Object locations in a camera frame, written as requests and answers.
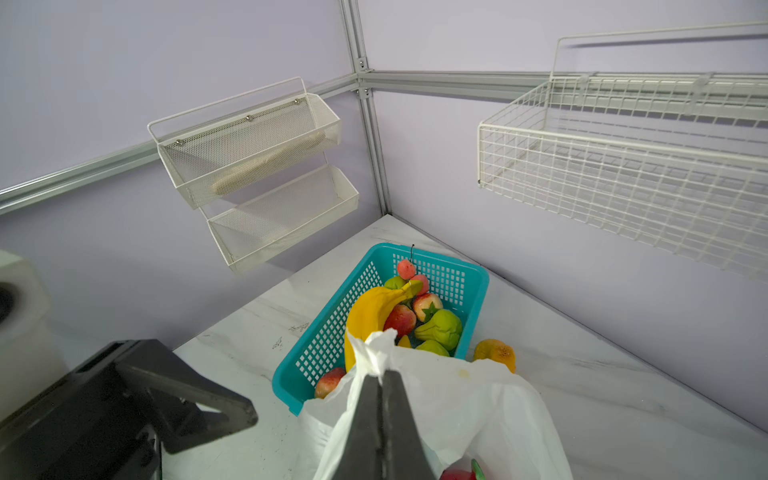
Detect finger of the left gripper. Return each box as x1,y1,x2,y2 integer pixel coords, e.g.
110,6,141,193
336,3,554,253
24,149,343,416
77,339,258,454

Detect dark red fake strawberry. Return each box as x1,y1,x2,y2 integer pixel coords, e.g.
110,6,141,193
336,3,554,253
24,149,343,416
383,304,417,338

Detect small green fake fruit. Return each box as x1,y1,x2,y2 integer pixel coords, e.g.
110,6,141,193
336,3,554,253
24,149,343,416
384,276,407,290

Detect aluminium frame rail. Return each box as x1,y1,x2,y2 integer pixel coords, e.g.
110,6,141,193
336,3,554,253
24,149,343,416
1,1,767,214

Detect upper white mesh shelf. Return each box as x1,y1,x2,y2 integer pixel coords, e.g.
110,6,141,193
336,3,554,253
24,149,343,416
147,77,341,210

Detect white wire wall basket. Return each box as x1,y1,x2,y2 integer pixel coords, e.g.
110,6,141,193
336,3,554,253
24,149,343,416
477,21,767,281

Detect beige cloth in shelf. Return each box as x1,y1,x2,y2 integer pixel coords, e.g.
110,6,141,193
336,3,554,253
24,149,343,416
212,132,326,196

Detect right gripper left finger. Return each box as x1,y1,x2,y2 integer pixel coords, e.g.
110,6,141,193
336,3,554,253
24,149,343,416
332,376,383,480

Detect red white fake strawberry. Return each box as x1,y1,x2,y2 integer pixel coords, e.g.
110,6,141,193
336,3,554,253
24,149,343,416
412,293,443,323

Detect teal plastic basket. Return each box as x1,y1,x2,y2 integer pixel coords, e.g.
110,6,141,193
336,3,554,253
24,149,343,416
272,243,490,416

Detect yellow banana bunch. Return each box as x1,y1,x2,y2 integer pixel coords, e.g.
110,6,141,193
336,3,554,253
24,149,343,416
344,281,420,371

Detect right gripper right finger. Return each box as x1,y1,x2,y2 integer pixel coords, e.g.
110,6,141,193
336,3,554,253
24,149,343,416
380,370,435,480

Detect orange fake pear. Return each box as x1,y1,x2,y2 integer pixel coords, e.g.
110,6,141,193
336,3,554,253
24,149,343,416
473,339,516,374

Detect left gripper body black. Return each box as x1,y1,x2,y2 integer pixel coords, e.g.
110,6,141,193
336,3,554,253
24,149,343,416
1,364,160,479

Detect white plastic bag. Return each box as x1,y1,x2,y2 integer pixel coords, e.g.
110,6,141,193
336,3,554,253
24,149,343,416
293,332,572,479

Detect pink dragon fruit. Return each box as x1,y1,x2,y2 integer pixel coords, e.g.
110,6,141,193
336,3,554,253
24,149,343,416
439,459,487,480

